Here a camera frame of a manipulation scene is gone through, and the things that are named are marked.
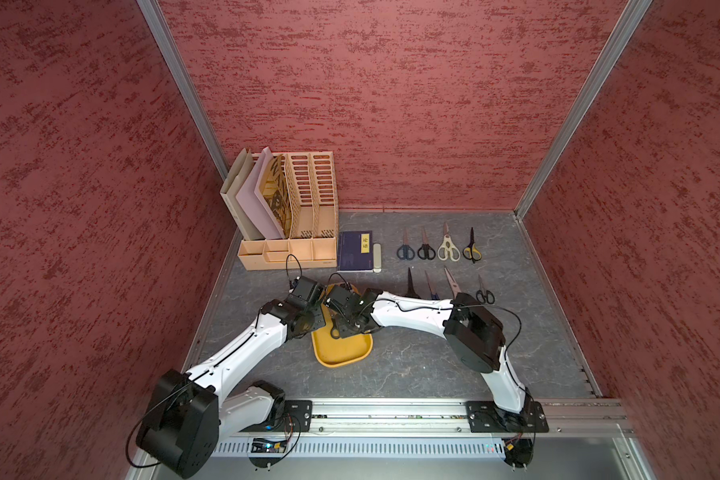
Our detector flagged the yellow storage tray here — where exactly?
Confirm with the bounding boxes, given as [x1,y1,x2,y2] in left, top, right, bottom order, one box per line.
[311,305,374,368]

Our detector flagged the all black scissors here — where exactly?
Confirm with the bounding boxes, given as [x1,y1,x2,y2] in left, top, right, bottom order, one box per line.
[404,268,420,299]

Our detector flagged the dark blue handled scissors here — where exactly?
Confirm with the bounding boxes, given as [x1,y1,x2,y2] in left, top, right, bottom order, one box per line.
[396,228,416,261]

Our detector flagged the black red handled scissors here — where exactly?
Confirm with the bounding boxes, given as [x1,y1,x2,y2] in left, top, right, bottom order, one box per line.
[417,227,437,261]

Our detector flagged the pink handled scissors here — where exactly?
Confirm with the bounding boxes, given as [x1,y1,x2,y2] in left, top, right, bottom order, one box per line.
[444,267,462,298]

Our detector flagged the cream handled kitchen scissors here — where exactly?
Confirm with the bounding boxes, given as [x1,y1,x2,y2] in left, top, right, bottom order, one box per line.
[437,222,461,262]

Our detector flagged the small black scissors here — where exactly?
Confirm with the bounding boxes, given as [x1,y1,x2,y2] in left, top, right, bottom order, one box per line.
[475,275,496,305]

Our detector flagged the yellow black handled scissors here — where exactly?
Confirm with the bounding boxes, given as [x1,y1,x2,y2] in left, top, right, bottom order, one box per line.
[462,227,482,263]

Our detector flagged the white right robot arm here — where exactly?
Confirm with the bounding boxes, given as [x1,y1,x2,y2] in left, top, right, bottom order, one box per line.
[323,286,529,416]

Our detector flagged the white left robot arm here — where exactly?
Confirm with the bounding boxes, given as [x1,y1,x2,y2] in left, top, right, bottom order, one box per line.
[128,300,325,479]

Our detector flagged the dark blue book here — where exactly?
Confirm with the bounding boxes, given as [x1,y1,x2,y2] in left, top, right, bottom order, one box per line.
[337,231,374,272]

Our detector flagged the pale green stapler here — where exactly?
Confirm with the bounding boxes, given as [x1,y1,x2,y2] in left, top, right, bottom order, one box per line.
[372,243,382,273]

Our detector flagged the lilac folder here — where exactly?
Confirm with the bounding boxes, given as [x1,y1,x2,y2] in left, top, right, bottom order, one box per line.
[235,147,285,240]

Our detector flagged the yellow patterned book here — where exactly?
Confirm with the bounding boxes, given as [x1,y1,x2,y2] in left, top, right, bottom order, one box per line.
[258,154,292,238]

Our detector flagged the beige desk organizer file rack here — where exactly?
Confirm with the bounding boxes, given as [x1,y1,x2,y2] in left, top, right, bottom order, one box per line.
[238,151,339,271]

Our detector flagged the grey-green folder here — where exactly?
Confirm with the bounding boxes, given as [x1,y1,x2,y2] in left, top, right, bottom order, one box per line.
[220,148,264,241]

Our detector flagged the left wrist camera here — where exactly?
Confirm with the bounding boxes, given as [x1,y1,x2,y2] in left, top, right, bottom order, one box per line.
[285,276,325,310]

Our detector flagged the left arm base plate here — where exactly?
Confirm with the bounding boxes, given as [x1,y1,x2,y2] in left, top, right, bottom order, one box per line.
[246,400,313,433]

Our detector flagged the aluminium mounting rail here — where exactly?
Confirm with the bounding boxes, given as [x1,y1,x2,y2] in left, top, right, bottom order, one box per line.
[214,398,635,463]

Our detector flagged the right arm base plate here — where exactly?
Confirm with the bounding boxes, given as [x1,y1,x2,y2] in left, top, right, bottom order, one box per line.
[465,399,549,434]

